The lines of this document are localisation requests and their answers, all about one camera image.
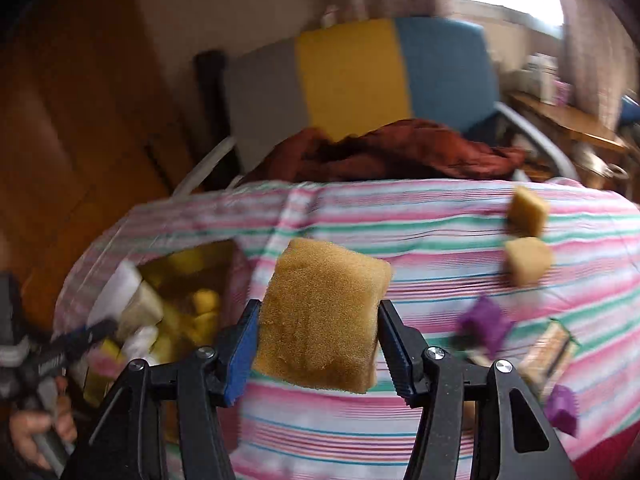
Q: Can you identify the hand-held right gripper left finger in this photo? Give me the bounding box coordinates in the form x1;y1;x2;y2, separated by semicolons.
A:
72;299;261;480

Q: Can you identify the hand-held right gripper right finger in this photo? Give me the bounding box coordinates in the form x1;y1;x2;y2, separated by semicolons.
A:
377;300;571;480

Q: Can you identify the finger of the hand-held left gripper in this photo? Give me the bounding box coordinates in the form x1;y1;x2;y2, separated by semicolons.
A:
47;319;120;366

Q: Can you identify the purple snack packet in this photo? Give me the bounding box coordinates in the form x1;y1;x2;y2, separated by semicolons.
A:
544;384;578;436
457;295;516;361

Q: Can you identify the clear brown sponge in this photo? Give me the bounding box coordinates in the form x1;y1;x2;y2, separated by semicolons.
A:
517;320;578;391

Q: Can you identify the person's left hand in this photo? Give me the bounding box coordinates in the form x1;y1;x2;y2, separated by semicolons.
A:
9;377;77;468

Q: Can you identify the striped tablecloth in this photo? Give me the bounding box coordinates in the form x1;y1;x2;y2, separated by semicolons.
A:
52;177;640;480

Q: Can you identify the wooden wardrobe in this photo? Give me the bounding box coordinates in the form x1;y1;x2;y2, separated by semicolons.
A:
0;0;201;311

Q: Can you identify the rust red jacket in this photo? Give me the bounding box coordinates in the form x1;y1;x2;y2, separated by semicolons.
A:
245;119;526;186

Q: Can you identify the dark red cloth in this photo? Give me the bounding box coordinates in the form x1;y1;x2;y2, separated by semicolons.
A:
570;430;636;480

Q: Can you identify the wooden side table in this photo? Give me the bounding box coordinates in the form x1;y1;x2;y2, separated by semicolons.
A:
505;91;631;161

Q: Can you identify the grey yellow blue chair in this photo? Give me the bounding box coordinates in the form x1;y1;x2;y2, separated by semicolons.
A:
172;16;581;196

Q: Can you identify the small white box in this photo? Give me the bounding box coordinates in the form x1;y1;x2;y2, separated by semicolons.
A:
522;52;558;103

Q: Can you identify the blue bag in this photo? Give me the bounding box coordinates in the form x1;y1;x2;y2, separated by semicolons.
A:
620;95;640;126

